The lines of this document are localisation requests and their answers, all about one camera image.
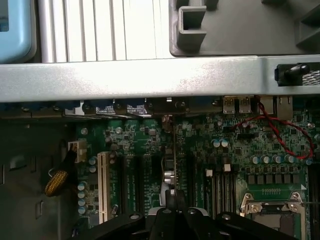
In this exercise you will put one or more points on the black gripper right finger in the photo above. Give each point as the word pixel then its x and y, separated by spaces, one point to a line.
pixel 192 225

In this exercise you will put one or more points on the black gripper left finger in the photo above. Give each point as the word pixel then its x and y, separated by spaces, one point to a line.
pixel 165 225

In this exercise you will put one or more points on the long black expansion slot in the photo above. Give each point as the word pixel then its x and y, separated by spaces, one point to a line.
pixel 192 180

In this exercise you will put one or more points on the black RAM slot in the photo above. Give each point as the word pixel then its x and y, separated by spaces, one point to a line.
pixel 314 182
pixel 228 192

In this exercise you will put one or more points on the white expansion slot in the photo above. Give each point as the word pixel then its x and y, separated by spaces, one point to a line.
pixel 102 187

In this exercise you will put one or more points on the CPU socket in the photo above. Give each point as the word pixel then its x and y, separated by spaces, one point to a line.
pixel 270 222

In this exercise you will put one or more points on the green Dell motherboard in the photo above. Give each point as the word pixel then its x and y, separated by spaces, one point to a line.
pixel 250 140

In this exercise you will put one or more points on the open grey PC case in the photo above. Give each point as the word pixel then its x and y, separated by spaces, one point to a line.
pixel 125 80

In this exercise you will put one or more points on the black case peg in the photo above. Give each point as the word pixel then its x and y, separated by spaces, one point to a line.
pixel 292 72

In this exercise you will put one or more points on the grey printed parts rack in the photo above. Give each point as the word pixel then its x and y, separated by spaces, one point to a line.
pixel 237 37

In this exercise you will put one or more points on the light blue rounded object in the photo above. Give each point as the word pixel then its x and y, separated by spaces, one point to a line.
pixel 15 37

